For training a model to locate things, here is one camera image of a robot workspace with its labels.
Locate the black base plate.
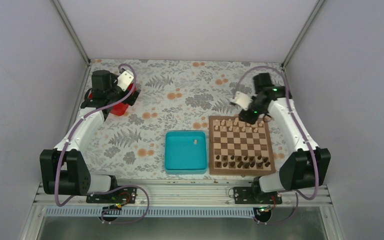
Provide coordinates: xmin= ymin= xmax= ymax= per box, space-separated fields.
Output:
xmin=86 ymin=186 xmax=137 ymax=205
xmin=228 ymin=186 xmax=283 ymax=205

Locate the aluminium corner post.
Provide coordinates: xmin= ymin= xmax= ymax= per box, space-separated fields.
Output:
xmin=50 ymin=0 xmax=91 ymax=65
xmin=282 ymin=0 xmax=326 ymax=69

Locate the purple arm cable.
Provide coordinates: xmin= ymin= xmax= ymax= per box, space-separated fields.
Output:
xmin=231 ymin=65 xmax=320 ymax=226
xmin=53 ymin=62 xmax=150 ymax=227

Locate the red plastic tray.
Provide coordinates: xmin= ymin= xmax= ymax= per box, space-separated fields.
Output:
xmin=82 ymin=84 xmax=140 ymax=119

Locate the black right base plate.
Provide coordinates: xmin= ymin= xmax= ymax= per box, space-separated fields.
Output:
xmin=228 ymin=186 xmax=283 ymax=205

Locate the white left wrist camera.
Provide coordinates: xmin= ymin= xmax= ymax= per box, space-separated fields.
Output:
xmin=117 ymin=70 xmax=135 ymax=91

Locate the floral table mat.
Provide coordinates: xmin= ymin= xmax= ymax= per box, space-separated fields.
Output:
xmin=82 ymin=59 xmax=284 ymax=182

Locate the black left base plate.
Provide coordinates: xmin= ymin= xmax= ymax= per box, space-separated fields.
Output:
xmin=86 ymin=186 xmax=137 ymax=205

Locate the aluminium corner post right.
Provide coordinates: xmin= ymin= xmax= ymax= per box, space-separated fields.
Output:
xmin=282 ymin=0 xmax=326 ymax=69

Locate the wooden chess board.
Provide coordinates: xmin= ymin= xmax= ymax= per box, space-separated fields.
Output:
xmin=208 ymin=115 xmax=276 ymax=177

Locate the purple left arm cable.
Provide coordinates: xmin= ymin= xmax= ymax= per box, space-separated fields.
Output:
xmin=53 ymin=62 xmax=150 ymax=227

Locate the dark chess pieces row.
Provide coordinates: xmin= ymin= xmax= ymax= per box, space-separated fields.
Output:
xmin=213 ymin=155 xmax=273 ymax=171

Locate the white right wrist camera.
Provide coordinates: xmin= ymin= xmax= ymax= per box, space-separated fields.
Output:
xmin=229 ymin=91 xmax=253 ymax=111

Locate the teal plastic tray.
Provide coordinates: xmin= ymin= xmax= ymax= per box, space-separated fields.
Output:
xmin=164 ymin=130 xmax=208 ymax=175

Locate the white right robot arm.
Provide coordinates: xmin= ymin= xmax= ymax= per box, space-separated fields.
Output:
xmin=231 ymin=72 xmax=331 ymax=204

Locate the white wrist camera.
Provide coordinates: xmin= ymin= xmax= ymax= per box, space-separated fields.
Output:
xmin=117 ymin=70 xmax=135 ymax=91
xmin=229 ymin=91 xmax=253 ymax=111

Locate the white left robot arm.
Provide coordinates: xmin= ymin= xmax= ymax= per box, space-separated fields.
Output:
xmin=39 ymin=68 xmax=140 ymax=203

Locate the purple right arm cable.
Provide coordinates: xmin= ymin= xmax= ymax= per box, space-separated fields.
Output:
xmin=231 ymin=65 xmax=320 ymax=226

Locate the aluminium corner post left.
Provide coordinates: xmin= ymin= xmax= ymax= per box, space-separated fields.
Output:
xmin=50 ymin=0 xmax=91 ymax=65

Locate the aluminium front rail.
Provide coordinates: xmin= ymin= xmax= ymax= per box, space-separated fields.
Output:
xmin=33 ymin=184 xmax=333 ymax=207

